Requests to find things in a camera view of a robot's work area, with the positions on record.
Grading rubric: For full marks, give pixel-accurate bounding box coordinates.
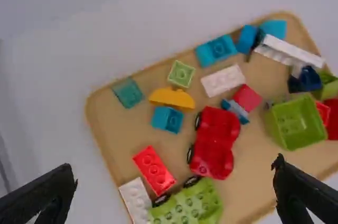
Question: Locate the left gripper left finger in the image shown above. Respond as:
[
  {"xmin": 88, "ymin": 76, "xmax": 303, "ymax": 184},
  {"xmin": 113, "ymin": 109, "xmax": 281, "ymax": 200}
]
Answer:
[{"xmin": 0, "ymin": 163, "xmax": 79, "ymax": 224}]

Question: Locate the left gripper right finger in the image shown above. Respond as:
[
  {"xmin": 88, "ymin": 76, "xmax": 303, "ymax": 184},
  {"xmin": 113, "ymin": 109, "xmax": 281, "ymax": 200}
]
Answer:
[{"xmin": 271, "ymin": 153, "xmax": 338, "ymax": 224}]

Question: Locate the yellow toy brick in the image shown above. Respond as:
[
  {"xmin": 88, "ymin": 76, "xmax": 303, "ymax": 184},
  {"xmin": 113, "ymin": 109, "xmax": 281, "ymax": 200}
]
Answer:
[{"xmin": 147, "ymin": 87, "xmax": 196, "ymax": 111}]

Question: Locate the tan tray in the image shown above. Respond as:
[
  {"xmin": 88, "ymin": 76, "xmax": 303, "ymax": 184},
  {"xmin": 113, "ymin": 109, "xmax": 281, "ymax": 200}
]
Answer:
[{"xmin": 84, "ymin": 10, "xmax": 338, "ymax": 224}]

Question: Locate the large green hollow toy brick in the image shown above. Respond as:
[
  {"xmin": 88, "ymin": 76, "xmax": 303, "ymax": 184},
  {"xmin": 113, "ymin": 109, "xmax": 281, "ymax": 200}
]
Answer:
[{"xmin": 264, "ymin": 92, "xmax": 328, "ymax": 152}]

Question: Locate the red toy brick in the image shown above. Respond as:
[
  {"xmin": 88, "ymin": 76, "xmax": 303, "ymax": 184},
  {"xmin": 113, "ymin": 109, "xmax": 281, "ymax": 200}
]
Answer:
[
  {"xmin": 231, "ymin": 83, "xmax": 264, "ymax": 114},
  {"xmin": 322, "ymin": 98, "xmax": 338, "ymax": 141},
  {"xmin": 132, "ymin": 144, "xmax": 177, "ymax": 192},
  {"xmin": 315, "ymin": 100, "xmax": 331, "ymax": 127}
]

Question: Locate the white flat toy brick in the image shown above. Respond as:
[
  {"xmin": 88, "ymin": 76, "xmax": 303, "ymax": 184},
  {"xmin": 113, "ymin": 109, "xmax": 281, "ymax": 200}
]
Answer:
[
  {"xmin": 200, "ymin": 64, "xmax": 247, "ymax": 98},
  {"xmin": 117, "ymin": 176, "xmax": 155, "ymax": 224}
]

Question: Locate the red toy car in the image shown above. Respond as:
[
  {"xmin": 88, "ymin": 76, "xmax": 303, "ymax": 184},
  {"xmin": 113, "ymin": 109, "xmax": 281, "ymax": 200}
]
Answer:
[{"xmin": 186, "ymin": 106, "xmax": 241, "ymax": 181}]

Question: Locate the blue and grey toy brick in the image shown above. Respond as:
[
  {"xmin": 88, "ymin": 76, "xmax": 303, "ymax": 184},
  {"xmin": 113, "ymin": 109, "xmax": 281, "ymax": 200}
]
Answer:
[{"xmin": 220, "ymin": 98, "xmax": 251, "ymax": 125}]

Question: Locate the green toy car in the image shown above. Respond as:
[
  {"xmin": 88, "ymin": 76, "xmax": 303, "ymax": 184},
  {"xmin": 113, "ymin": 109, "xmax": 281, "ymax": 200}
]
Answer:
[{"xmin": 147, "ymin": 177, "xmax": 224, "ymax": 224}]

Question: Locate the dark blue toy brick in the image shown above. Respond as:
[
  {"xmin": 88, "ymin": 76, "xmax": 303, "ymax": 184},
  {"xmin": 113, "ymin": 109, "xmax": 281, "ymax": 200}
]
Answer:
[{"xmin": 287, "ymin": 64, "xmax": 323, "ymax": 95}]

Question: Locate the clear teal toy brick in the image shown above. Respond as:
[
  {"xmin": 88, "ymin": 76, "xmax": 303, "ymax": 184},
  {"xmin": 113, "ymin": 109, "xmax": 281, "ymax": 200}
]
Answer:
[{"xmin": 110, "ymin": 76, "xmax": 146, "ymax": 109}]

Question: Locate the long white slotted toy brick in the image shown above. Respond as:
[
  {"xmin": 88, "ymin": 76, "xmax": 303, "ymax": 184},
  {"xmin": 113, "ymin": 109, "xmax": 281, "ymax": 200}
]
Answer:
[{"xmin": 252, "ymin": 33, "xmax": 327, "ymax": 69}]

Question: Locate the cyan sloped toy brick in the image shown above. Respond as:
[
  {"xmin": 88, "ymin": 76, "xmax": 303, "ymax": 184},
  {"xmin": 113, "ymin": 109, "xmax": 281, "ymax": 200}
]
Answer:
[{"xmin": 259, "ymin": 19, "xmax": 288, "ymax": 41}]

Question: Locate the pale green toy brick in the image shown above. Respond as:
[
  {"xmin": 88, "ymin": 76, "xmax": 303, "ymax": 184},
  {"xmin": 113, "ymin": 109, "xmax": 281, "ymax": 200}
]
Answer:
[{"xmin": 166, "ymin": 59, "xmax": 196, "ymax": 89}]

